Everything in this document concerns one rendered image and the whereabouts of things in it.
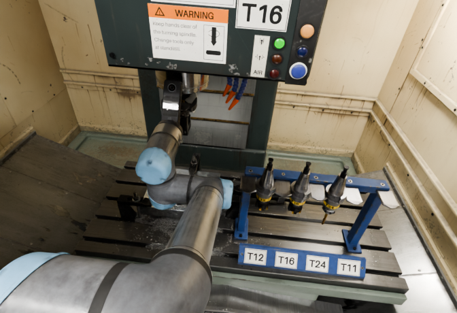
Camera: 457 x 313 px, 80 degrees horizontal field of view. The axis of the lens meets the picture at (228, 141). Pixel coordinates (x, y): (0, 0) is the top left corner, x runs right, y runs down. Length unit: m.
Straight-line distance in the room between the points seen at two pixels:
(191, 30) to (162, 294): 0.46
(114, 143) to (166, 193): 1.50
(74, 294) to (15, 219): 1.27
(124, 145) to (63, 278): 1.79
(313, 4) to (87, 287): 0.55
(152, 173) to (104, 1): 0.35
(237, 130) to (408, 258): 0.94
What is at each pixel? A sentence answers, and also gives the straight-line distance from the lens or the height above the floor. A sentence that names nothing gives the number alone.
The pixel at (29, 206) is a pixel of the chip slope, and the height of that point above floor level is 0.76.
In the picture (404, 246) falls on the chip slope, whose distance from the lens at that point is 1.47.
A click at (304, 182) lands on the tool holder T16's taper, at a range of 0.87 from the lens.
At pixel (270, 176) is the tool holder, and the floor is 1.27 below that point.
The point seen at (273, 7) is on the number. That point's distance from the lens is 0.57.
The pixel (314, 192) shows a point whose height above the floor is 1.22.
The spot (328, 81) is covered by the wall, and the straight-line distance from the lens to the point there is 1.80.
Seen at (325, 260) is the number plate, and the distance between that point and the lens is 1.11.
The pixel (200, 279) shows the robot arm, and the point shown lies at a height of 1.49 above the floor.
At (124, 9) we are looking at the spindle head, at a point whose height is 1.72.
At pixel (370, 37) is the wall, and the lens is 1.76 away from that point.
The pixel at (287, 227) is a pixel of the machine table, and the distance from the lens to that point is 1.21.
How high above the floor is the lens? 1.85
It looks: 37 degrees down
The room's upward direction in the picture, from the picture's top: 4 degrees clockwise
